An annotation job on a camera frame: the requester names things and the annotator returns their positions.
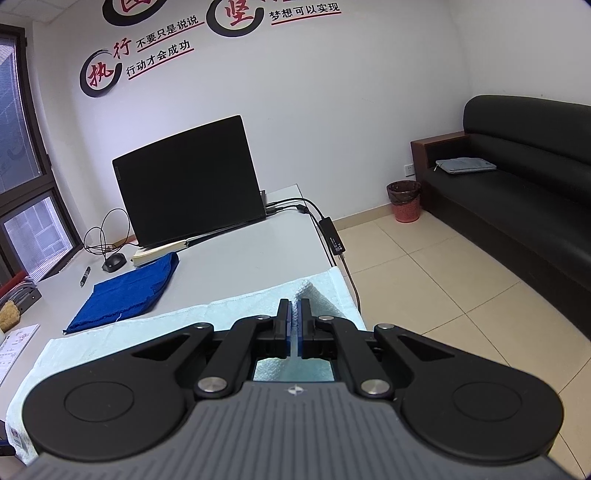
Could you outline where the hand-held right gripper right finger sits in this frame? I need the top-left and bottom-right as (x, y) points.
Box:
(298, 298), (456, 398)

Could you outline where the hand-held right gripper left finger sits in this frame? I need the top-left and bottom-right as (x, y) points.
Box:
(132, 298), (293, 400)

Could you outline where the white towel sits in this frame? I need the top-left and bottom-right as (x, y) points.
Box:
(6, 267), (368, 466)

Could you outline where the blue towel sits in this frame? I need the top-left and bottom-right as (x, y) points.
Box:
(63, 251), (180, 335)

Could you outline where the black usb hub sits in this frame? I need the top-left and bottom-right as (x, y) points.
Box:
(318, 217), (346, 256)

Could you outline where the beige notebook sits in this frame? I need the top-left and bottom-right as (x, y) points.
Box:
(132, 240), (191, 268)

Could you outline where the red waste basket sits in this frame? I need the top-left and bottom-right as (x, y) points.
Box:
(386, 180), (422, 223)

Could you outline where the black laptop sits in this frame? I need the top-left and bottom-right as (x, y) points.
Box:
(112, 115), (267, 248)

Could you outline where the grey laptop sleeve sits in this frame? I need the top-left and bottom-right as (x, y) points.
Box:
(435, 157), (497, 175)

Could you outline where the black leather sofa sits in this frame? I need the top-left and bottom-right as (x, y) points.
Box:
(411, 95), (591, 342)

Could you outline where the grey file tray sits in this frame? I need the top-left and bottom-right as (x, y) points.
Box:
(0, 272), (42, 319)

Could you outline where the white paper sheet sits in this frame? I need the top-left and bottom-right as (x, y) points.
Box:
(0, 323), (41, 386)

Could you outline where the window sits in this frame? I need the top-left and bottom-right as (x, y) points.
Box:
(0, 23), (77, 284)

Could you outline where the black mouse cable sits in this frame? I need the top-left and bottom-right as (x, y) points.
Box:
(83, 208), (137, 254)

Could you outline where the wall lettering decal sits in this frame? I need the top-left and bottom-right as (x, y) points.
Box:
(78, 0), (343, 99)

